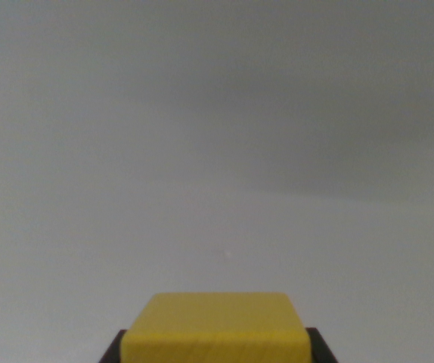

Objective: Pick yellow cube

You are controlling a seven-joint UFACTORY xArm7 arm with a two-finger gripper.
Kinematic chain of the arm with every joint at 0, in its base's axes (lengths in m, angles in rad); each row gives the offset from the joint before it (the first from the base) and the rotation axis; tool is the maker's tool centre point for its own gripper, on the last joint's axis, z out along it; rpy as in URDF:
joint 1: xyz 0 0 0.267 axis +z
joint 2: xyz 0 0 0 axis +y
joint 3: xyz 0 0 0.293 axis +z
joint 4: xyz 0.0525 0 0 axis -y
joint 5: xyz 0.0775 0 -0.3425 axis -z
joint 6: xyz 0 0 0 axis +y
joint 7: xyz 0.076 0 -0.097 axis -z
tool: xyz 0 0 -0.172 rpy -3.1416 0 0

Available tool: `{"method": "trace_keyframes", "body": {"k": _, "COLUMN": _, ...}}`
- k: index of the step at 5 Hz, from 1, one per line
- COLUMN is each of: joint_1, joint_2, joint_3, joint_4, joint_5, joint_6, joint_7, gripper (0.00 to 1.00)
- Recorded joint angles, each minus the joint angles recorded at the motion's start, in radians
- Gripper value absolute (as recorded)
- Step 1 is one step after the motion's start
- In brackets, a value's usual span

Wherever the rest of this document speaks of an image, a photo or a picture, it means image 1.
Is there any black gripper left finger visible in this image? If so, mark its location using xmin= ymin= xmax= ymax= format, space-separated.
xmin=98 ymin=329 xmax=127 ymax=363

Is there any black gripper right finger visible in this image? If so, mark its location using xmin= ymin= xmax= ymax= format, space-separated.
xmin=305 ymin=327 xmax=339 ymax=363

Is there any yellow cube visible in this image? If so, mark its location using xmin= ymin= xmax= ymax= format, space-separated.
xmin=120 ymin=291 xmax=313 ymax=363

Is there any white plastic bin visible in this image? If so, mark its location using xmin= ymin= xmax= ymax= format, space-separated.
xmin=0 ymin=0 xmax=434 ymax=363

